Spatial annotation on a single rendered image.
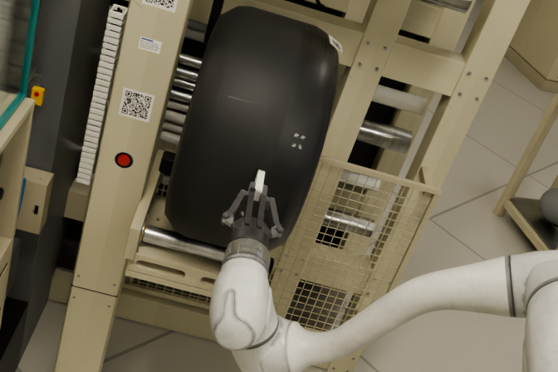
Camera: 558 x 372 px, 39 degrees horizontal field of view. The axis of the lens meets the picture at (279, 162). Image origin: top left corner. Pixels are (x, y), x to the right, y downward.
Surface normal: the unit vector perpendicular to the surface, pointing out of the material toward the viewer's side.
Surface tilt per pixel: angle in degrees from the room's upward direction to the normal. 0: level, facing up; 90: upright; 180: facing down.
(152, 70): 90
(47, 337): 0
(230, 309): 36
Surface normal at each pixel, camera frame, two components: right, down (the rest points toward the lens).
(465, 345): 0.29, -0.82
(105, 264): -0.04, 0.50
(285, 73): 0.22, -0.40
